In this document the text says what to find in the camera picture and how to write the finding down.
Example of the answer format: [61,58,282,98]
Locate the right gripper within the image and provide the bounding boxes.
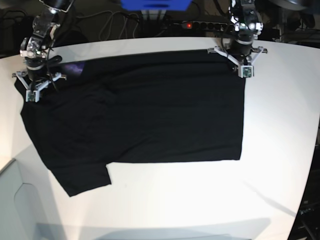
[12,56,67,92]

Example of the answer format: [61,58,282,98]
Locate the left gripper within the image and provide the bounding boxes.
[207,34,268,69]

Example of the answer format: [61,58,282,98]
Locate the black T-shirt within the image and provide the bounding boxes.
[20,50,246,197]

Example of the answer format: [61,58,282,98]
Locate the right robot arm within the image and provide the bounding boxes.
[12,0,74,102]

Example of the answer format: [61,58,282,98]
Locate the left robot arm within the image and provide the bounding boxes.
[207,0,268,78]

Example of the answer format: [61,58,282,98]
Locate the black power strip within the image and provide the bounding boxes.
[181,21,230,33]

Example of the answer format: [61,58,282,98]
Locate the blue plastic bin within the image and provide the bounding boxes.
[120,0,192,11]

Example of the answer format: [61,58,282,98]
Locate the grey cabinet at lower left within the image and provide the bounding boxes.
[0,159,55,240]

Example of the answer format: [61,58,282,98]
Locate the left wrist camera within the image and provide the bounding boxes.
[238,65,254,78]

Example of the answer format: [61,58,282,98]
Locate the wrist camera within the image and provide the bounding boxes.
[238,65,254,78]
[25,90,41,103]

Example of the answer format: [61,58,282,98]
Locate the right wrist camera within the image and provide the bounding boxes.
[25,90,41,103]

